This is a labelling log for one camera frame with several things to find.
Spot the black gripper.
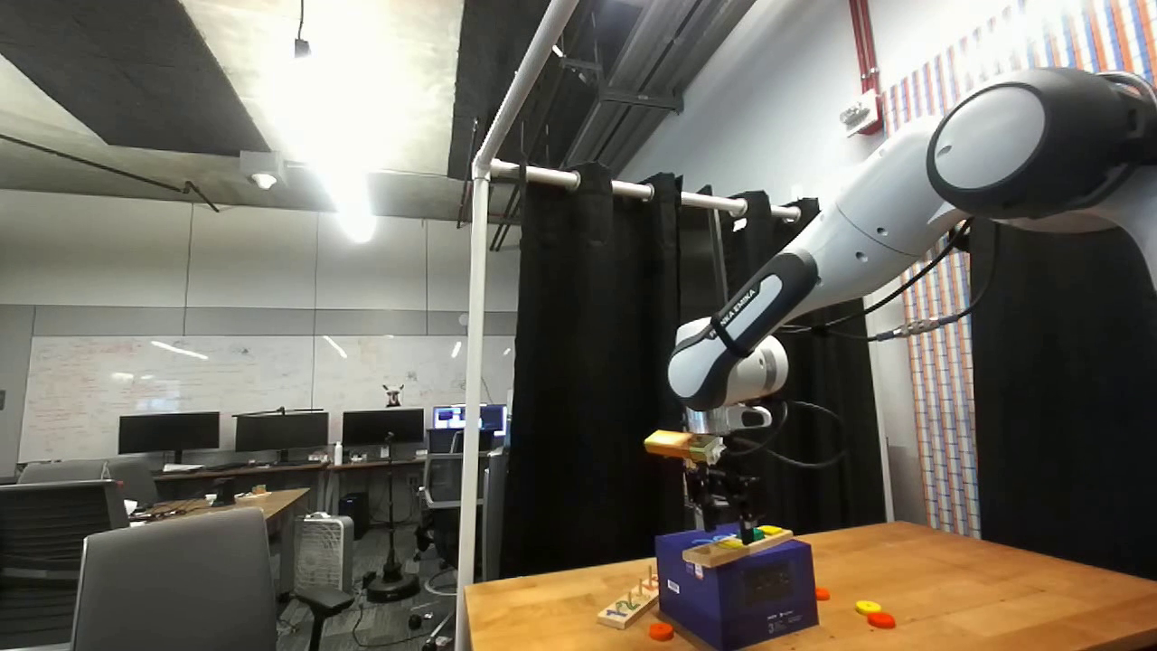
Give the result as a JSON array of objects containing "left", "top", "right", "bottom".
[{"left": 689, "top": 467, "right": 756, "bottom": 534}]

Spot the yellow square block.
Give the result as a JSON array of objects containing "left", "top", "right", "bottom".
[{"left": 756, "top": 525, "right": 793, "bottom": 540}]

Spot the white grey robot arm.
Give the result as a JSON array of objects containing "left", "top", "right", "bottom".
[{"left": 665, "top": 68, "right": 1157, "bottom": 471}]

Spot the wooden board on box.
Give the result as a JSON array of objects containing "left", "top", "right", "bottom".
[{"left": 683, "top": 532, "right": 793, "bottom": 570}]

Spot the blue cardboard box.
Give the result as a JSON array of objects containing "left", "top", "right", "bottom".
[{"left": 653, "top": 525, "right": 817, "bottom": 651}]

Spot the small wooden puzzle board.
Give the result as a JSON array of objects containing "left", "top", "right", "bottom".
[{"left": 600, "top": 579, "right": 658, "bottom": 627}]

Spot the orange disc front left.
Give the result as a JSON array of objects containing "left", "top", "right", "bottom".
[{"left": 646, "top": 622, "right": 674, "bottom": 639}]

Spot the yellow disc on table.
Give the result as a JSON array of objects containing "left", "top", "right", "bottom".
[{"left": 855, "top": 600, "right": 881, "bottom": 614}]

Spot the red disc right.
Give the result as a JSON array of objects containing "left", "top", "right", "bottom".
[{"left": 868, "top": 612, "right": 898, "bottom": 630}]

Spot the black curtain left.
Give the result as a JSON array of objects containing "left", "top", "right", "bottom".
[{"left": 498, "top": 165, "right": 710, "bottom": 573}]

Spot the black curtain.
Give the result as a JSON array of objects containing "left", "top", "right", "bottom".
[
  {"left": 968, "top": 224, "right": 1157, "bottom": 579},
  {"left": 498, "top": 165, "right": 710, "bottom": 573}
]

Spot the black monitor right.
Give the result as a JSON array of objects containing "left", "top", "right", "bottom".
[{"left": 344, "top": 407, "right": 424, "bottom": 447}]

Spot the black monitor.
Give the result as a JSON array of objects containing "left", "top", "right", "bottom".
[
  {"left": 344, "top": 407, "right": 424, "bottom": 447},
  {"left": 235, "top": 412, "right": 330, "bottom": 453},
  {"left": 118, "top": 412, "right": 221, "bottom": 454}
]

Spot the black curtain right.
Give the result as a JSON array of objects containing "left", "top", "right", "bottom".
[{"left": 968, "top": 224, "right": 1157, "bottom": 579}]

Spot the wooden office desk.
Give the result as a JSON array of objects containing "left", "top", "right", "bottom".
[{"left": 141, "top": 487, "right": 309, "bottom": 525}]

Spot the black monitor middle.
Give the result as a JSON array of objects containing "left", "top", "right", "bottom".
[{"left": 235, "top": 412, "right": 330, "bottom": 453}]

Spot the red fire alarm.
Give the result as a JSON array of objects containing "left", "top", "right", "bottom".
[{"left": 844, "top": 0, "right": 881, "bottom": 133}]

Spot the grey office chair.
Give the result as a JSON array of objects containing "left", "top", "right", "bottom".
[{"left": 71, "top": 507, "right": 274, "bottom": 651}]

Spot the black monitor left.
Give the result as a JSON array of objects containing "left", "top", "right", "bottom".
[{"left": 118, "top": 412, "right": 221, "bottom": 454}]

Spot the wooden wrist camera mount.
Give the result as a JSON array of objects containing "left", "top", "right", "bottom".
[{"left": 644, "top": 431, "right": 722, "bottom": 467}]

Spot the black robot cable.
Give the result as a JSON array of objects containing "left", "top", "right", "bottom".
[{"left": 718, "top": 220, "right": 985, "bottom": 476}]

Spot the white pipe frame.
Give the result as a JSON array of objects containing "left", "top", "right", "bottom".
[{"left": 452, "top": 0, "right": 845, "bottom": 651}]

